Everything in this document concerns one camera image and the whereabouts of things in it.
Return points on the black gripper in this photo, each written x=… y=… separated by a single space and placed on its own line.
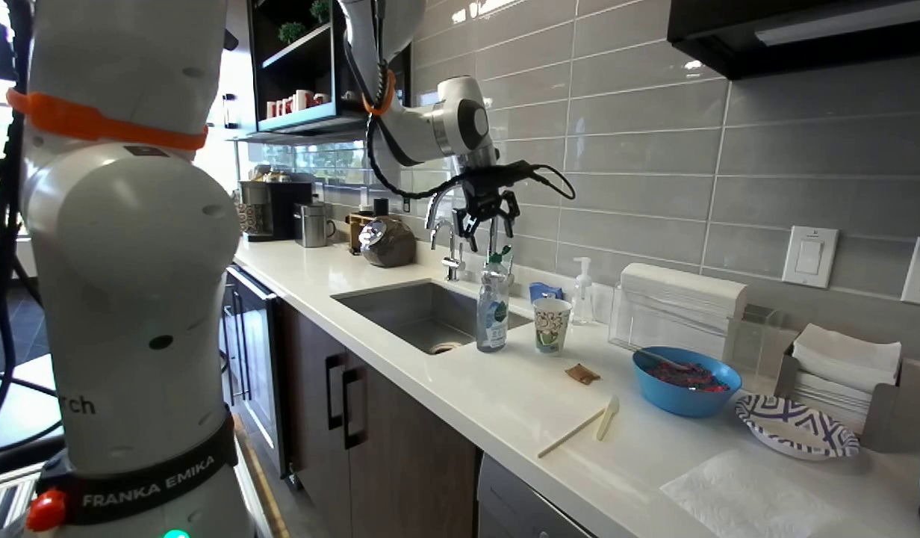
x=491 y=186

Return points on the green bottle lid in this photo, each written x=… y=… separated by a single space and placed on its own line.
x=497 y=255

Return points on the clear plastic bottle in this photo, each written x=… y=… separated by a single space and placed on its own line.
x=491 y=310

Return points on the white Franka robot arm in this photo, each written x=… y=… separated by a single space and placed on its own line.
x=132 y=250

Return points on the clear soap pump bottle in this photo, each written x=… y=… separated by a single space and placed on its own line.
x=584 y=301

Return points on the tall chrome faucet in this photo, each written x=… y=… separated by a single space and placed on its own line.
x=448 y=234

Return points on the blue sponge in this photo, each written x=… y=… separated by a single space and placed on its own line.
x=545 y=291

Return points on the dark kettle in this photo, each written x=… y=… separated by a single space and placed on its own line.
x=385 y=244

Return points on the stainless steel sink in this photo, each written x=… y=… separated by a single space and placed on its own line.
x=411 y=315

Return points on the metal canister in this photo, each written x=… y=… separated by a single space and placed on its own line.
x=317 y=225

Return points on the small brown packet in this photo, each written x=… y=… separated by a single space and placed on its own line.
x=584 y=376

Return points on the black coffee maker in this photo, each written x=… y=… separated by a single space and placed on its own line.
x=269 y=211

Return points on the pale wooden chopstick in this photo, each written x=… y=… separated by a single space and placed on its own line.
x=574 y=431
x=606 y=421

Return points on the blue bowl with cereal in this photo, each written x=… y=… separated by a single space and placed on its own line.
x=686 y=385

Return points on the brown wooden sink cabinet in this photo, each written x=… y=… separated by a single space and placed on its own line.
x=411 y=469

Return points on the black under-counter appliance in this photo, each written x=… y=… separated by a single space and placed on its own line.
x=251 y=368

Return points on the black range hood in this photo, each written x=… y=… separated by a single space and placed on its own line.
x=778 y=34

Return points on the blue patterned paper plate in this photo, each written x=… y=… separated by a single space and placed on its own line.
x=792 y=425

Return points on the white napkin stack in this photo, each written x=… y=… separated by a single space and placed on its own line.
x=848 y=356

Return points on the grey napkin holder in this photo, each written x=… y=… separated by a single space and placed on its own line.
x=910 y=407

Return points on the dark wall shelf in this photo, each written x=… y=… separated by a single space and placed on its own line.
x=299 y=71

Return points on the white light switch plate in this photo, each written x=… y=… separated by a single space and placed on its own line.
x=811 y=255

